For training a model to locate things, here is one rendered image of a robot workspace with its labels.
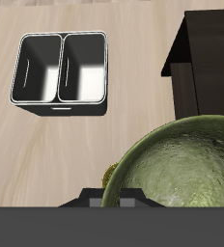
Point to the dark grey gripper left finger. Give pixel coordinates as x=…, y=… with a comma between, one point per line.
x=86, y=194

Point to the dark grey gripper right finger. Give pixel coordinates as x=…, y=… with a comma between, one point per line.
x=133, y=194

